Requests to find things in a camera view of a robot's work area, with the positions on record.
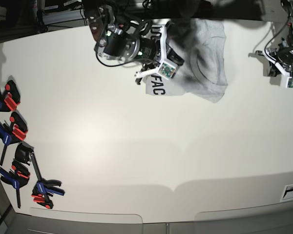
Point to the black robot arm at image right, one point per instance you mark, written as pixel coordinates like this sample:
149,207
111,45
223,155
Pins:
287,6

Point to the aluminium frame rail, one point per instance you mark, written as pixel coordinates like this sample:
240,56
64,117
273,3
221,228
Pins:
63,16

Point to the long bar clamp black pad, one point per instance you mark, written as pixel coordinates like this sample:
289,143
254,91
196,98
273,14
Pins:
43,189

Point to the black gripper at image right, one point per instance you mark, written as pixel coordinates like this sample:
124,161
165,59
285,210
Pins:
283,64

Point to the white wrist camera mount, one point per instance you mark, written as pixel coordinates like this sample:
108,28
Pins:
286,81
166,72

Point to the black gripper at image left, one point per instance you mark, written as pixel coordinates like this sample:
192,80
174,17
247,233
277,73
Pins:
156,52

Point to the blue red bar clamp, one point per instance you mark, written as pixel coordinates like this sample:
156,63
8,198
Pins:
10,97
17,178
12,134

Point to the black robot arm at image left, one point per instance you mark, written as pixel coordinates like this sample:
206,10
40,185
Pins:
122,36

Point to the grey T-shirt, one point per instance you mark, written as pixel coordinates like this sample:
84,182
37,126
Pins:
200,43

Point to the white slotted bracket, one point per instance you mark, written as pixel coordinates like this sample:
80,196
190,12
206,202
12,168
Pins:
287,194

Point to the top blue red bar clamp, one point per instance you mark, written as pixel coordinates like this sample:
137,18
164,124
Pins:
10,97

